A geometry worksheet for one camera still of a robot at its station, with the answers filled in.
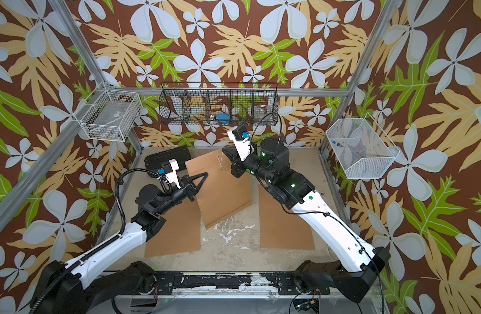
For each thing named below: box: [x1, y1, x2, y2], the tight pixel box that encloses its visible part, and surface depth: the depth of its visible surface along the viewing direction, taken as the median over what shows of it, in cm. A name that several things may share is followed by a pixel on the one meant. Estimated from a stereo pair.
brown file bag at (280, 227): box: [258, 184, 316, 250], surface depth 90 cm
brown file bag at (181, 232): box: [144, 196, 202, 258], surface depth 84 cm
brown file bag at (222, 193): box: [184, 148, 252, 230], surface depth 69 cm
